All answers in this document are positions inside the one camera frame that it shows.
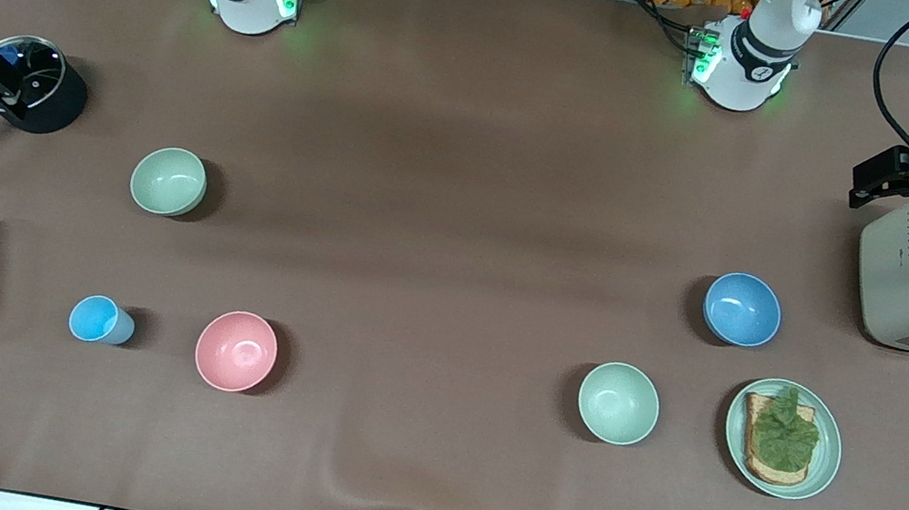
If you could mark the blue plastic cup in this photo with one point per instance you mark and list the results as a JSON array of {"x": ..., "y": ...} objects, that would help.
[{"x": 98, "y": 319}]

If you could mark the light green plate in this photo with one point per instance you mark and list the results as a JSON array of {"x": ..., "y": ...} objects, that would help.
[{"x": 827, "y": 456}]

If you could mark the pink bowl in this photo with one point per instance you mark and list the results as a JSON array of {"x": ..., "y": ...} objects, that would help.
[{"x": 236, "y": 351}]

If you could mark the light green bowl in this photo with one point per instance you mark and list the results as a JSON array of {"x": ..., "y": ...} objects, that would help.
[
  {"x": 169, "y": 180},
  {"x": 618, "y": 402}
]

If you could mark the glass pot lid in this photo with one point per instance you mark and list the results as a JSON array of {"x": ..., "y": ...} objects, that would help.
[{"x": 42, "y": 71}]

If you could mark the green lettuce leaf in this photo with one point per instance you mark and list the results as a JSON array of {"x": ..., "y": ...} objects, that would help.
[{"x": 787, "y": 433}]

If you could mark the toast slice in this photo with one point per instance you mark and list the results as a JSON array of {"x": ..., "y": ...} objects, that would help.
[{"x": 760, "y": 468}]

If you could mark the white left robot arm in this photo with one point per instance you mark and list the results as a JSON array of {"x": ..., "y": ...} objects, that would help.
[{"x": 752, "y": 65}]

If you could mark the blue bowl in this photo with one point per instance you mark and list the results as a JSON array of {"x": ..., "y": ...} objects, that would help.
[{"x": 742, "y": 310}]

